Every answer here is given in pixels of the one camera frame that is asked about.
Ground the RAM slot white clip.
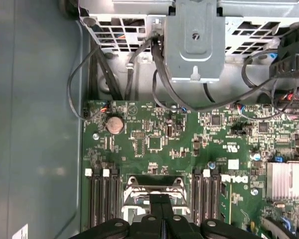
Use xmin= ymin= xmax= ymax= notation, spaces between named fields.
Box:
xmin=201 ymin=168 xmax=211 ymax=220
xmin=102 ymin=168 xmax=113 ymax=222
xmin=85 ymin=168 xmax=97 ymax=229

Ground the CPU socket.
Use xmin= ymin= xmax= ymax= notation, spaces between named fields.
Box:
xmin=122 ymin=173 xmax=191 ymax=222

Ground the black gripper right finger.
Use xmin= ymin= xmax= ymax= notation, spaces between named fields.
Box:
xmin=162 ymin=195 xmax=260 ymax=239

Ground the flat black wire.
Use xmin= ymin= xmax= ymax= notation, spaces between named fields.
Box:
xmin=89 ymin=46 xmax=123 ymax=100

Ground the round coin cell battery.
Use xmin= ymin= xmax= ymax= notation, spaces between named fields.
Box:
xmin=106 ymin=116 xmax=125 ymax=135

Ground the metal socket cover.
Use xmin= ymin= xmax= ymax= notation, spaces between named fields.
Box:
xmin=123 ymin=184 xmax=190 ymax=221

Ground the silver chipset heatsink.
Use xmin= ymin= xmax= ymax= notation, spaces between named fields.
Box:
xmin=266 ymin=161 xmax=299 ymax=200

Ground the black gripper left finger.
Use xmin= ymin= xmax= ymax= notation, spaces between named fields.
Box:
xmin=76 ymin=195 xmax=163 ymax=239

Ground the RAM slot black clip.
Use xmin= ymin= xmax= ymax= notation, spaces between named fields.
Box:
xmin=210 ymin=167 xmax=222 ymax=221
xmin=111 ymin=167 xmax=121 ymax=221
xmin=192 ymin=169 xmax=202 ymax=220

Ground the green motherboard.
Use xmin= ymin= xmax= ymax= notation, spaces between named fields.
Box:
xmin=81 ymin=99 xmax=299 ymax=239

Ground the thick black wire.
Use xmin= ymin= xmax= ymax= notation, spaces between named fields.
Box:
xmin=150 ymin=34 xmax=277 ymax=112

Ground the white sticker label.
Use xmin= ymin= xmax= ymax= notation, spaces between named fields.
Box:
xmin=11 ymin=223 xmax=29 ymax=239

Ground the black power cable bundle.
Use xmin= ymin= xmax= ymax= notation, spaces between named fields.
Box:
xmin=241 ymin=21 xmax=299 ymax=115

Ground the silver drive cage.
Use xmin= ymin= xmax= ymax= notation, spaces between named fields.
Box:
xmin=78 ymin=0 xmax=299 ymax=83

